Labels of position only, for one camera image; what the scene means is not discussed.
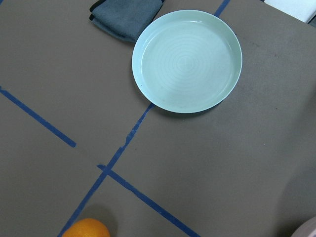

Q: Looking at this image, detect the orange fruit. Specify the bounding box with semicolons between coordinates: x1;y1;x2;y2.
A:
62;218;111;237

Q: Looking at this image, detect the light green plate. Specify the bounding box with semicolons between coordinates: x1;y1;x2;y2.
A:
131;10;242;114

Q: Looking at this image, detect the dark grey folded cloth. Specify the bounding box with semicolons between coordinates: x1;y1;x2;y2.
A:
89;0;164;42

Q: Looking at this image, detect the pink bowl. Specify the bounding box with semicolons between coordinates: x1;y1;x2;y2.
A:
291;217;316;237

